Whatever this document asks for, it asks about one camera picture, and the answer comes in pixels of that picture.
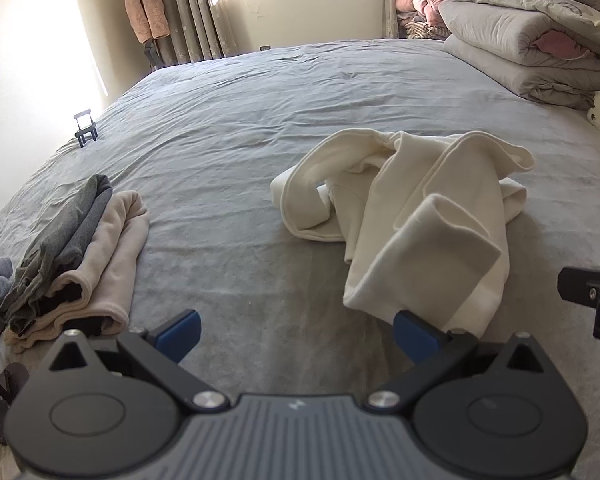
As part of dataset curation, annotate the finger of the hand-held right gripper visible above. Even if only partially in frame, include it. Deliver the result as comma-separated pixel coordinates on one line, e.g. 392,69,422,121
557,267,600,341

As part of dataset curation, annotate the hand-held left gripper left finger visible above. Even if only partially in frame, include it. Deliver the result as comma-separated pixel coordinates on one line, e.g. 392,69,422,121
40,308,231,413

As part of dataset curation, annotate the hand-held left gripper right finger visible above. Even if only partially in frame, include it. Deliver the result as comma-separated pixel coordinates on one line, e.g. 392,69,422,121
365,310,556,413

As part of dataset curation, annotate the white printed sweatshirt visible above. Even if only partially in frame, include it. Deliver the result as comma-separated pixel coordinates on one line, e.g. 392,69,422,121
271,128,537,338

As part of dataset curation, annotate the folded beige garment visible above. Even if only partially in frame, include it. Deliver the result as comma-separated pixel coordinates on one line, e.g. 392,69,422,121
4,190,151,352

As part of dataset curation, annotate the folded grey garment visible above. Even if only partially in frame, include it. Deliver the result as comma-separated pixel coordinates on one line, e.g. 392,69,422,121
0,174,113,333

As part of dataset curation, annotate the grey bed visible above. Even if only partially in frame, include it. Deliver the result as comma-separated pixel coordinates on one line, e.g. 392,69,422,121
0,39,600,480

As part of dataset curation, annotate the dark patterned cloth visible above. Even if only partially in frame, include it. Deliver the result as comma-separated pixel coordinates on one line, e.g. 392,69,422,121
0,362,28,446

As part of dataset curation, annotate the black phone stand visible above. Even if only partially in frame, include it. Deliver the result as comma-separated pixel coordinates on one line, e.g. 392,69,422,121
73,108,99,148

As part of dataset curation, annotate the folded grey quilt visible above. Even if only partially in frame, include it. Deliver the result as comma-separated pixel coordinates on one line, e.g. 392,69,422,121
439,0,600,111

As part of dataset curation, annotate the dark hanging bag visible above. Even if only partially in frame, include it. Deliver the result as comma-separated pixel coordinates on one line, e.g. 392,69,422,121
144,40,165,68

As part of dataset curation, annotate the dusty pink velvet pillow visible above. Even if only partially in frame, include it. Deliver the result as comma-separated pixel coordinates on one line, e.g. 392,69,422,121
411,0,449,26

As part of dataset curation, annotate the pink hanging jacket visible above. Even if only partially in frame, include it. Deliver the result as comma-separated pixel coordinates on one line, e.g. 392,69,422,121
124,0,170,45

